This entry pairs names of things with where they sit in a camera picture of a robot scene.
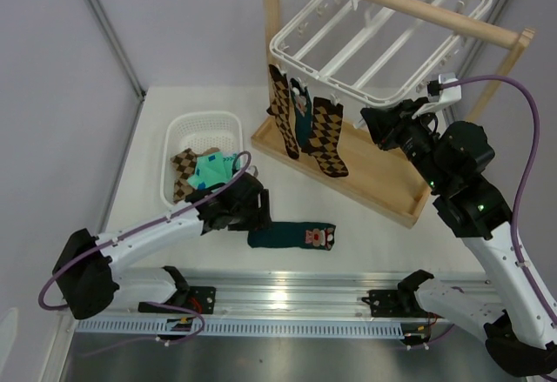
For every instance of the aluminium mounting rail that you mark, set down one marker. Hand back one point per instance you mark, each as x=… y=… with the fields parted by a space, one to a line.
x=294 y=295

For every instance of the christmas pattern sock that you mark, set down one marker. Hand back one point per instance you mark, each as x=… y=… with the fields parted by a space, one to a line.
x=302 y=235
x=303 y=111

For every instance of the white slotted cable duct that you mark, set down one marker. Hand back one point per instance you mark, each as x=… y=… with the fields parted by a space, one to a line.
x=243 y=328

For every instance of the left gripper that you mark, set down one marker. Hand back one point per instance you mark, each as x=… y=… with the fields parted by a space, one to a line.
x=260 y=217

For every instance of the brown checkered sock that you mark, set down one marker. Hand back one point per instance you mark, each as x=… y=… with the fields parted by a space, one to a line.
x=279 y=109
x=323 y=141

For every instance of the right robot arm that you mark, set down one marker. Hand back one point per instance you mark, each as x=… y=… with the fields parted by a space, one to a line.
x=519 y=334

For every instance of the wooden hanger rack stand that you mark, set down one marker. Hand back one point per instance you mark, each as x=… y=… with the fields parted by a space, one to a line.
x=380 y=180

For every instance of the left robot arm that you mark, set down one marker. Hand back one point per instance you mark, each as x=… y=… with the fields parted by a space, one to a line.
x=94 y=274

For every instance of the beige checkered sock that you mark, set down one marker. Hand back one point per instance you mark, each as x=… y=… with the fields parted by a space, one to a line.
x=184 y=165

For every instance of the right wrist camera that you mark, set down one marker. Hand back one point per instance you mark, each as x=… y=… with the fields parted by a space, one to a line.
x=440 y=95

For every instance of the white plastic clip hanger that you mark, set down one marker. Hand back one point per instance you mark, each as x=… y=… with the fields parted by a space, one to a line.
x=366 y=51

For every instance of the white plastic laundry basket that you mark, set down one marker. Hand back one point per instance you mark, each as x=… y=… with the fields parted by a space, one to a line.
x=198 y=131

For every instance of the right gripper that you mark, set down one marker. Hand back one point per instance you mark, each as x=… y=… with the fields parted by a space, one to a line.
x=386 y=124

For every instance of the mint green sock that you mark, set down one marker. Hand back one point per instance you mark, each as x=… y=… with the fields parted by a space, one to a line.
x=215 y=168

